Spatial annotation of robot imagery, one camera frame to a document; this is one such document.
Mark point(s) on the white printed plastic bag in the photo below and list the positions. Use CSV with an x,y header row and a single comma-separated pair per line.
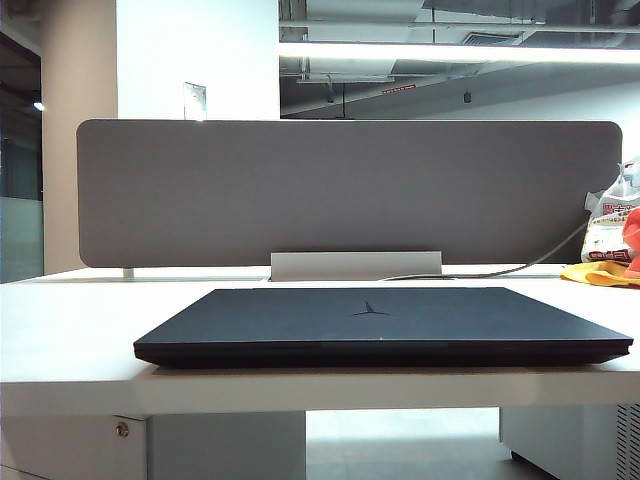
x,y
607,225

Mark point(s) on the white drawer cabinet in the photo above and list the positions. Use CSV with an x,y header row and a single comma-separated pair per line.
x,y
200,450

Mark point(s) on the red hanging ceiling sign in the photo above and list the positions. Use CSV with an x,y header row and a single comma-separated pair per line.
x,y
399,89

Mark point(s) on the glass office partition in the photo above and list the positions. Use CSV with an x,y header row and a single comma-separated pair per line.
x,y
20,200

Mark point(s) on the white vented cabinet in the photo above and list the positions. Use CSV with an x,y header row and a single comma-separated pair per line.
x,y
560,435

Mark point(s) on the orange round item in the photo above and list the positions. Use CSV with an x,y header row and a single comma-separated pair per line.
x,y
634,235

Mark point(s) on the grey fabric desk divider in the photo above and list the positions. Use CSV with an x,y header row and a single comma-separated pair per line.
x,y
300,190

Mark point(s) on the yellow cloth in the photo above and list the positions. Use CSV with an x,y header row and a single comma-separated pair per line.
x,y
585,275

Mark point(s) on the ceiling air vent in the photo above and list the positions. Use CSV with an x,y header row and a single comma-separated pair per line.
x,y
492,38

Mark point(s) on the dark ceiling security camera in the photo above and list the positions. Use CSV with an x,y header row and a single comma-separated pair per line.
x,y
467,97

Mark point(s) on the long ceiling light strip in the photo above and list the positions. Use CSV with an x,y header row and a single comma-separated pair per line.
x,y
450,52

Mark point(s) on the white divider bracket foot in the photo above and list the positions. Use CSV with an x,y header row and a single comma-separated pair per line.
x,y
128,273

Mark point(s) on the clear wall plaque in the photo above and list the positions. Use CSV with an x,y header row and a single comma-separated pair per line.
x,y
195,100

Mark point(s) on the black laptop with Y logo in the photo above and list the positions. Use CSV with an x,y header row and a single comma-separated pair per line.
x,y
380,330

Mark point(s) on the hanging ceiling rail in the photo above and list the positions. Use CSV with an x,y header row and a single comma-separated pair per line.
x,y
350,78

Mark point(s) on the silver drawer lock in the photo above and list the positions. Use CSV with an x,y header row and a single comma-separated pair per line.
x,y
122,429

